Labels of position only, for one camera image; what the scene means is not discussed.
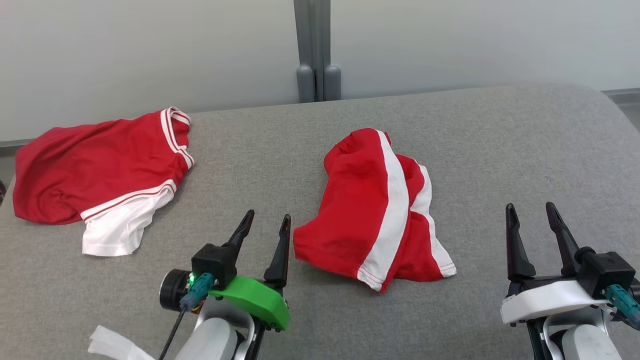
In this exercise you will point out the grey partition post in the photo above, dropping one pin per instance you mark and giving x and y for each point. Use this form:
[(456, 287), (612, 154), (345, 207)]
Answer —
[(312, 40)]

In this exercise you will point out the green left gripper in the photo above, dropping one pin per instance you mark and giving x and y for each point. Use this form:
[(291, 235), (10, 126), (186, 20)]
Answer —
[(260, 300)]

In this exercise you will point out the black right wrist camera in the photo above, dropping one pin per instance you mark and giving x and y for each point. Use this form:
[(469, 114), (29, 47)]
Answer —
[(607, 272)]

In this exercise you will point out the red and white basketball jersey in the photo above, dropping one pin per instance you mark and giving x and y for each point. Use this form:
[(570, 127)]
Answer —
[(100, 165)]

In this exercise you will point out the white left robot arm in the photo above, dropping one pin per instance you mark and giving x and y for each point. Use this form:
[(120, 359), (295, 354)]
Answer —
[(212, 340)]

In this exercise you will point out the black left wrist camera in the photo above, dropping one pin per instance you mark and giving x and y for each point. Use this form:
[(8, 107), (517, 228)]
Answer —
[(215, 262)]

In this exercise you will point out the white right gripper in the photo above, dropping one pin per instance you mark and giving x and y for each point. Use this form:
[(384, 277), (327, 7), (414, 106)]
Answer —
[(545, 300)]

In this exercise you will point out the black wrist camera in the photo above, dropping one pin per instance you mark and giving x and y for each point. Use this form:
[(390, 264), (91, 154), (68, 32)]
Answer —
[(215, 262), (607, 272)]

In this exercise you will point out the red shorts with white stripes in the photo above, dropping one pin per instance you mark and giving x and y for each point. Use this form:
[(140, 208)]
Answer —
[(350, 210)]

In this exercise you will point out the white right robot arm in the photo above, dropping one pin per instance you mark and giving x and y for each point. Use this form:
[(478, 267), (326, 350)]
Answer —
[(585, 342)]

